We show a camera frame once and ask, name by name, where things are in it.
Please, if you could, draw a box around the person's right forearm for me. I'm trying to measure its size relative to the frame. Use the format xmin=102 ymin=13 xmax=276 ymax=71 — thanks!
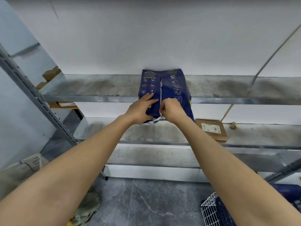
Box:
xmin=171 ymin=113 xmax=301 ymax=226

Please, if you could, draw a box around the person's left hand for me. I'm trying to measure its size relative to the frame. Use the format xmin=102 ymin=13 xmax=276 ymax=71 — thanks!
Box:
xmin=124 ymin=93 xmax=159 ymax=125

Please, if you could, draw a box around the brown cardboard mailer white label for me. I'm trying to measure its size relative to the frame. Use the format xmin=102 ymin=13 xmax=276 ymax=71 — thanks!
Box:
xmin=195 ymin=118 xmax=229 ymax=142

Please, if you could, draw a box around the person's right hand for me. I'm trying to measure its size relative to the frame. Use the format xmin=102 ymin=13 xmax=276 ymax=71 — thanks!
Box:
xmin=160 ymin=98 xmax=189 ymax=124

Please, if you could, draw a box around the camouflage fabric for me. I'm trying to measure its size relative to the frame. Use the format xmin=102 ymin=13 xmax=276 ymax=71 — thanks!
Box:
xmin=68 ymin=190 xmax=101 ymax=226

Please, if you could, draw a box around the grey metal rack beam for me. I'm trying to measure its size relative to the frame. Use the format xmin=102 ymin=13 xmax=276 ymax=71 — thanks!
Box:
xmin=263 ymin=158 xmax=301 ymax=182

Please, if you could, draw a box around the white wire basket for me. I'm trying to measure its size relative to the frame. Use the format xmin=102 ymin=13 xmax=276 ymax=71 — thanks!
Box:
xmin=200 ymin=192 xmax=236 ymax=226

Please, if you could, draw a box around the brown cardboard box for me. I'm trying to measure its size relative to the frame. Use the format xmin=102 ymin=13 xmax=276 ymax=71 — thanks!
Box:
xmin=35 ymin=66 xmax=62 ymax=90

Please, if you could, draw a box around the dark blue printed package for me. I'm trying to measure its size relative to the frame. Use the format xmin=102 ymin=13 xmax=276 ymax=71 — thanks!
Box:
xmin=138 ymin=69 xmax=195 ymax=125

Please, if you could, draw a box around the beige woven sack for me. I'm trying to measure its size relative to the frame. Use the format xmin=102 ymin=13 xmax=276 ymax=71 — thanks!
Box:
xmin=0 ymin=152 xmax=43 ymax=201

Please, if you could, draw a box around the flat cardboard box with papers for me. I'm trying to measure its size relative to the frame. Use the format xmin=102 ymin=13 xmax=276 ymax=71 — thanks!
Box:
xmin=48 ymin=102 xmax=79 ymax=110

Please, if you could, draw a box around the person's left forearm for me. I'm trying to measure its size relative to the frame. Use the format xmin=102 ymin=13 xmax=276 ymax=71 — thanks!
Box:
xmin=0 ymin=114 xmax=140 ymax=226

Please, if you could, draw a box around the galvanized metal shelf board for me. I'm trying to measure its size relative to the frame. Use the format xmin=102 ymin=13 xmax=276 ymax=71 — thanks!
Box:
xmin=39 ymin=74 xmax=301 ymax=106
xmin=103 ymin=147 xmax=301 ymax=183
xmin=73 ymin=117 xmax=301 ymax=149

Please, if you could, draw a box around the perforated metal rack upright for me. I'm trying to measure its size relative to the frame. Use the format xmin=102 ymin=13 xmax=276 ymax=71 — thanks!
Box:
xmin=0 ymin=43 xmax=78 ymax=146

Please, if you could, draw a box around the grey diagonal brace rod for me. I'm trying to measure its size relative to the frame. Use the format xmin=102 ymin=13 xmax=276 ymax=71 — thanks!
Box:
xmin=221 ymin=24 xmax=301 ymax=123

